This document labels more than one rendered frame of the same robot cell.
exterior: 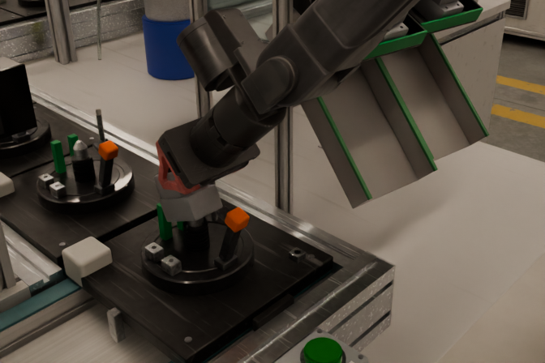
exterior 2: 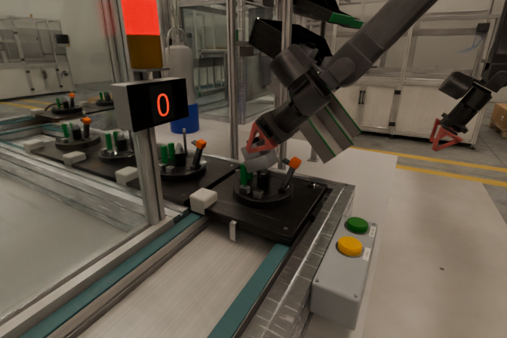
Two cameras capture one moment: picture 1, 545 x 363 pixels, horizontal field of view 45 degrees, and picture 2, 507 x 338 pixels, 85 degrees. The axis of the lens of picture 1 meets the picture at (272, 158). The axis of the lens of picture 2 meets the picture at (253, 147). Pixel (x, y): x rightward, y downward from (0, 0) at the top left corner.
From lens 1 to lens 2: 33 cm
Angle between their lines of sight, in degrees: 16
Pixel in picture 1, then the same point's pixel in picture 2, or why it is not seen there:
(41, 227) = (166, 188)
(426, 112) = not seen: hidden behind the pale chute
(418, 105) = not seen: hidden behind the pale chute
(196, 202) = (269, 158)
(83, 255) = (204, 196)
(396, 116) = (330, 122)
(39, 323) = (183, 238)
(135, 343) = (243, 241)
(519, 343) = (410, 217)
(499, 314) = (393, 207)
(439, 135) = not seen: hidden behind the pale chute
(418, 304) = (357, 207)
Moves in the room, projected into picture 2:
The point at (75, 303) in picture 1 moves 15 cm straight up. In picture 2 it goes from (199, 225) to (194, 161)
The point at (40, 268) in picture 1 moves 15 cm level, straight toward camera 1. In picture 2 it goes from (176, 208) to (210, 244)
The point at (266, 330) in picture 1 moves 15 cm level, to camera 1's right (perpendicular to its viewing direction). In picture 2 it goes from (319, 219) to (382, 209)
